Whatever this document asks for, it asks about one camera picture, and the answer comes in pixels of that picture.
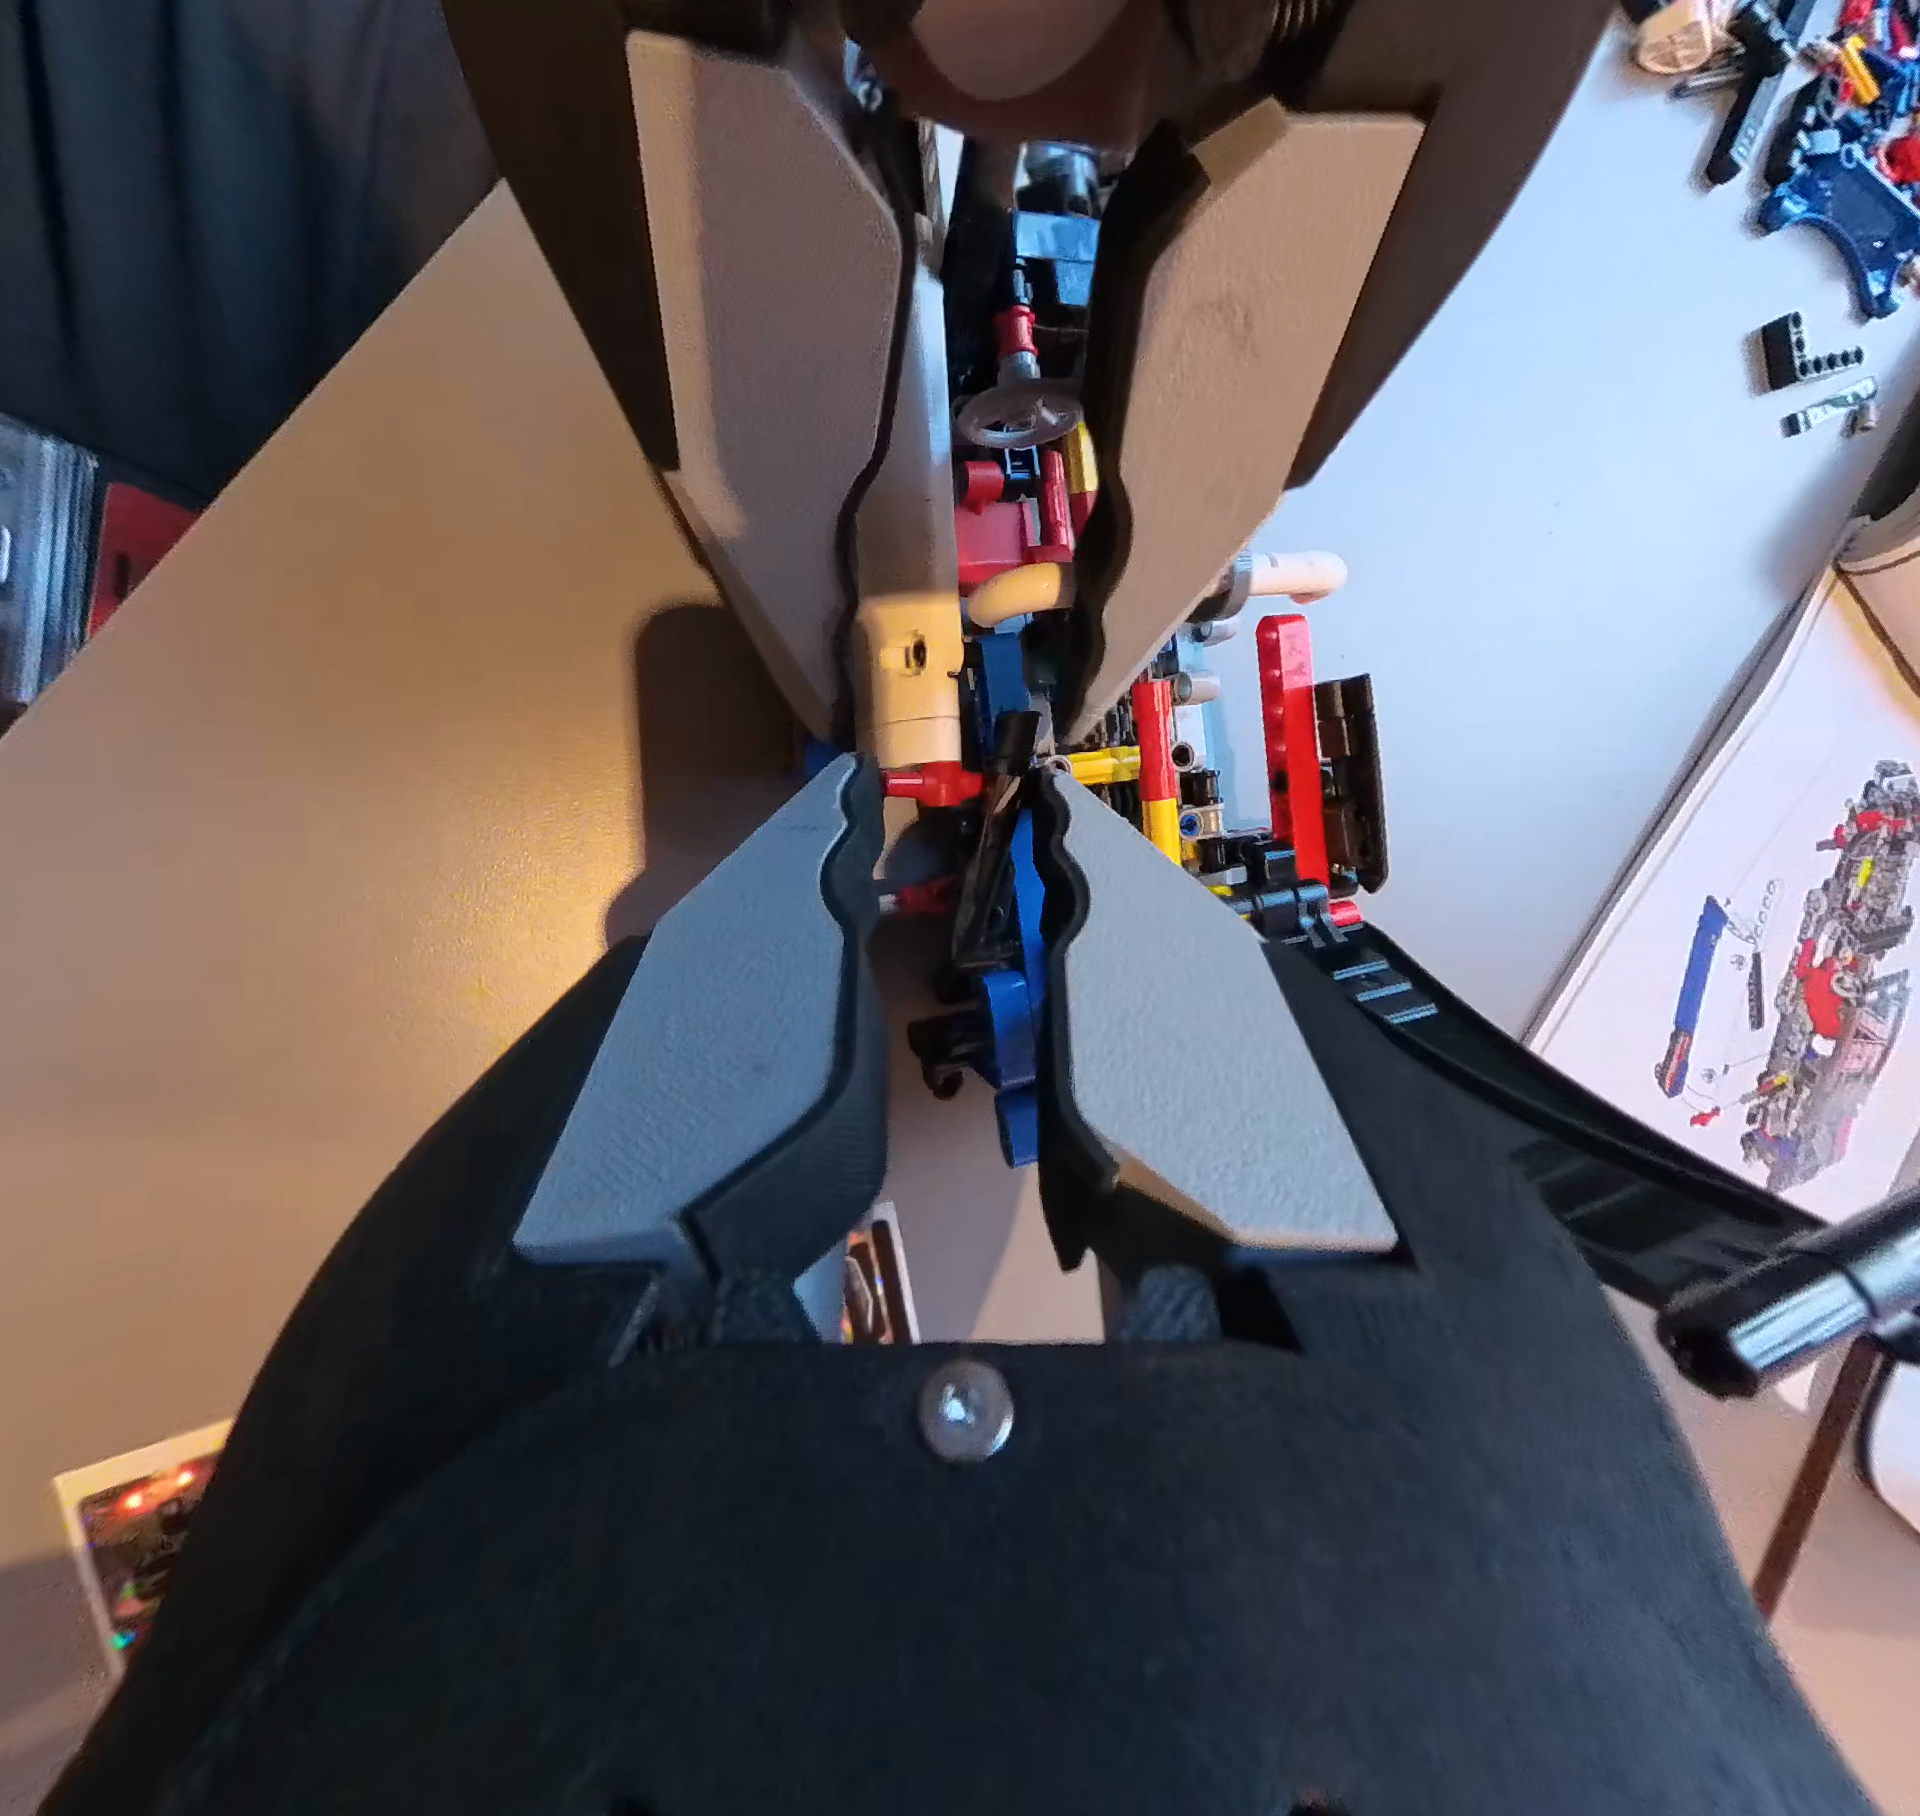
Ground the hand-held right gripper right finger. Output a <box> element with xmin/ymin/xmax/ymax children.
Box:
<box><xmin>1032</xmin><ymin>766</ymin><xmax>1409</xmax><ymax>1275</ymax></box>

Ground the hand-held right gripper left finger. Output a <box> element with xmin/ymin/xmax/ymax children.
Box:
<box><xmin>510</xmin><ymin>751</ymin><xmax>894</xmax><ymax>1299</ymax></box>

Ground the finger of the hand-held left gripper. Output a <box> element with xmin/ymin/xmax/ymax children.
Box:
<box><xmin>1055</xmin><ymin>96</ymin><xmax>1431</xmax><ymax>745</ymax></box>
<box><xmin>623</xmin><ymin>26</ymin><xmax>924</xmax><ymax>745</ymax></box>

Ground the toy brick car model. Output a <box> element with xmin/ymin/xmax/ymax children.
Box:
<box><xmin>860</xmin><ymin>136</ymin><xmax>1920</xmax><ymax>1398</ymax></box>

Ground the grey desk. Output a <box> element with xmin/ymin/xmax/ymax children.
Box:
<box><xmin>0</xmin><ymin>0</ymin><xmax>1920</xmax><ymax>1816</ymax></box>

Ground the person's left hand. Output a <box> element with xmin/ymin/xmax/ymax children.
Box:
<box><xmin>896</xmin><ymin>0</ymin><xmax>1187</xmax><ymax>150</ymax></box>

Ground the open instruction booklet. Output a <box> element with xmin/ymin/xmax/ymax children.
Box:
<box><xmin>1526</xmin><ymin>570</ymin><xmax>1920</xmax><ymax>1201</ymax></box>

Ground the black angled brick beam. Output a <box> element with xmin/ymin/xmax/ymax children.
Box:
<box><xmin>1755</xmin><ymin>312</ymin><xmax>1869</xmax><ymax>394</ymax></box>

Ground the pile of loose toy bricks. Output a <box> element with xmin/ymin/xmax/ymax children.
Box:
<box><xmin>1623</xmin><ymin>0</ymin><xmax>1920</xmax><ymax>323</ymax></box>

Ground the holographic sticker sheet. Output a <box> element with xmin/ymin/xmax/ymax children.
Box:
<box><xmin>49</xmin><ymin>1201</ymin><xmax>920</xmax><ymax>1682</ymax></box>

